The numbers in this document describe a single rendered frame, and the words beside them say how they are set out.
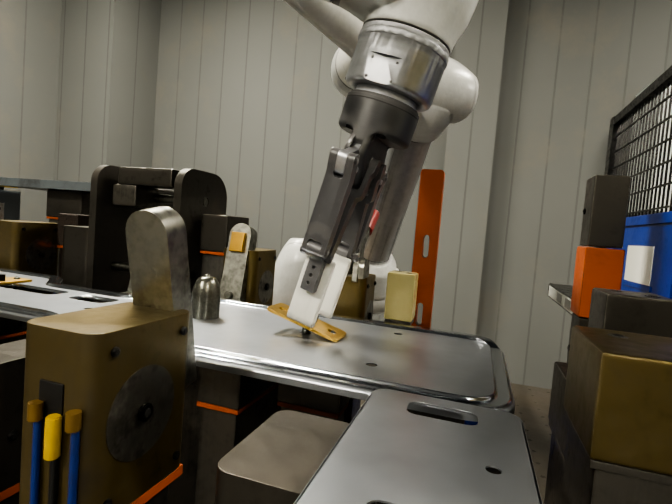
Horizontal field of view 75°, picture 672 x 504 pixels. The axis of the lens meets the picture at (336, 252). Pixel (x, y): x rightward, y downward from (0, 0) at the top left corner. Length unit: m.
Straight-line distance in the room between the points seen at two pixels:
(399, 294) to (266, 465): 0.33
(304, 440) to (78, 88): 3.73
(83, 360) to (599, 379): 0.28
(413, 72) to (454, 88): 0.59
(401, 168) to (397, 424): 0.85
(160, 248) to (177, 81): 3.72
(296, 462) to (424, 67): 0.34
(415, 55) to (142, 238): 0.28
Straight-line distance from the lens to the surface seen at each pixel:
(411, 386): 0.35
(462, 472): 0.25
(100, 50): 3.87
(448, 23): 0.45
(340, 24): 0.69
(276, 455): 0.28
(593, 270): 0.59
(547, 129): 3.26
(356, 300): 0.59
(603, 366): 0.28
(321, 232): 0.40
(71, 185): 1.07
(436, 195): 0.59
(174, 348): 0.33
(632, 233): 0.69
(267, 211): 3.45
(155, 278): 0.34
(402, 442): 0.27
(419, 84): 0.43
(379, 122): 0.42
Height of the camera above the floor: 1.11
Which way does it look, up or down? 3 degrees down
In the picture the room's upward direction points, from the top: 5 degrees clockwise
